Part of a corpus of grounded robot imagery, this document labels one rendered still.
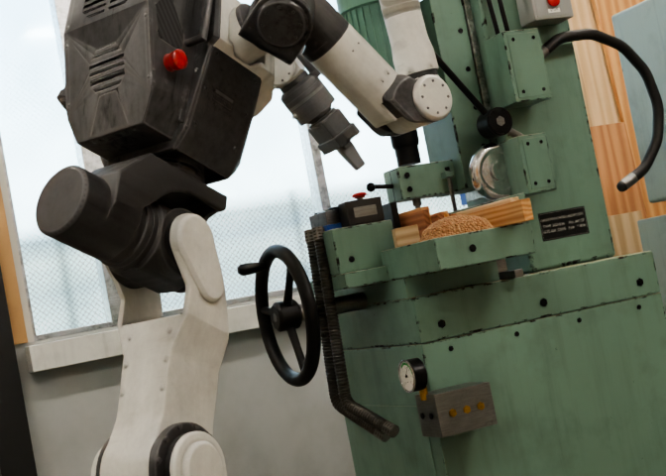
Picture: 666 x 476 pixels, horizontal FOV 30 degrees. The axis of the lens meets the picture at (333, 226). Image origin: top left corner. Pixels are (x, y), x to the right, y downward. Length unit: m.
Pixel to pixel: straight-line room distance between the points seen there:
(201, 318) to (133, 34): 0.45
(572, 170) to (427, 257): 0.55
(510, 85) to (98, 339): 1.56
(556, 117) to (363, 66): 0.80
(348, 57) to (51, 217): 0.54
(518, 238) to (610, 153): 1.94
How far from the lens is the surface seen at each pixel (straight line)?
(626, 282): 2.64
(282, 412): 3.85
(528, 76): 2.62
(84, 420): 3.67
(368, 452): 2.71
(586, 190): 2.74
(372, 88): 2.03
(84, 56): 2.05
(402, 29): 2.12
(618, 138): 4.30
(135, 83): 1.95
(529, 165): 2.57
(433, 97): 2.07
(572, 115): 2.76
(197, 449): 1.86
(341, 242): 2.44
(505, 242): 2.34
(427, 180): 2.63
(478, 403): 2.35
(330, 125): 2.46
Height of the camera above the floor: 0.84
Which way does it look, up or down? 3 degrees up
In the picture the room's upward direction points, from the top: 11 degrees counter-clockwise
